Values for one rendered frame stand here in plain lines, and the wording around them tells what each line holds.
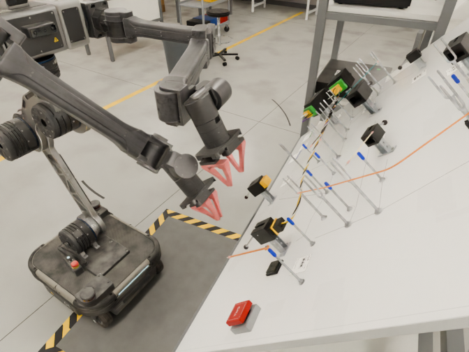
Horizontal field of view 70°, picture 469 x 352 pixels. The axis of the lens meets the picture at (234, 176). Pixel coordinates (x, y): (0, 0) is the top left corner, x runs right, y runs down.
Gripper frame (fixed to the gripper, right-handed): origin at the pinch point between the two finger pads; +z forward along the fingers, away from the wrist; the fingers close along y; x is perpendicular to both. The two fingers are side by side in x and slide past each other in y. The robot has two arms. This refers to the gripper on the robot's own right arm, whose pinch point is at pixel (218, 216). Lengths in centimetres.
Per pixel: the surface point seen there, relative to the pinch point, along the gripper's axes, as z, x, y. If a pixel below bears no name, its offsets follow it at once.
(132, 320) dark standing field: 45, 120, -5
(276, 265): 13.6, -14.3, -6.4
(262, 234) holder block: 7.0, -12.6, -2.2
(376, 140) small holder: 6.1, -36.6, 23.5
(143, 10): -177, 326, 372
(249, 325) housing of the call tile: 13.4, -15.5, -22.2
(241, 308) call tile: 11.2, -13.5, -19.9
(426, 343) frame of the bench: 65, -24, 10
